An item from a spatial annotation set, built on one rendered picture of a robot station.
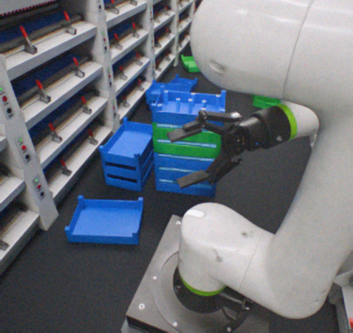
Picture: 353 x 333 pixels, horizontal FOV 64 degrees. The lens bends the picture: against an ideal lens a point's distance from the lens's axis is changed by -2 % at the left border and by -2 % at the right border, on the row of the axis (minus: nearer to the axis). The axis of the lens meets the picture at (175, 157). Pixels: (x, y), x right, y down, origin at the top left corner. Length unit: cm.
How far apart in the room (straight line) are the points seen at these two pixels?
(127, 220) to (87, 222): 18
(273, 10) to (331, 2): 5
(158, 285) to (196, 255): 23
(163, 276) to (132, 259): 46
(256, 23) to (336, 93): 10
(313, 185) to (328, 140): 7
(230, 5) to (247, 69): 6
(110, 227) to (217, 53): 111
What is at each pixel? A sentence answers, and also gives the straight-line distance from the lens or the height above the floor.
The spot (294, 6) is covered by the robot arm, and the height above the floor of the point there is 98.
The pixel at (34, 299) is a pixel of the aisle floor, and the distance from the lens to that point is 124.
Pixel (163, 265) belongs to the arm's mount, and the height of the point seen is 35.
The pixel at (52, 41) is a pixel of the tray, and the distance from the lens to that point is 132.
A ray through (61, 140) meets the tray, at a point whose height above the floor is 31.
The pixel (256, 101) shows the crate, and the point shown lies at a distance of 229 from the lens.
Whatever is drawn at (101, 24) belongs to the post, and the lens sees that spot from 159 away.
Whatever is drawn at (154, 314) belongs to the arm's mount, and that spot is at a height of 34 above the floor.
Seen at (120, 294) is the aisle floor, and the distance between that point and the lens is 116.
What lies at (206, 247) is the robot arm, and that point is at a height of 58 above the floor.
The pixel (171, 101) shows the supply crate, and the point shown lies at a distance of 139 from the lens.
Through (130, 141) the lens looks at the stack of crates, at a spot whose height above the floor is 16.
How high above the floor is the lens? 103
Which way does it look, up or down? 38 degrees down
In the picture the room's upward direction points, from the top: straight up
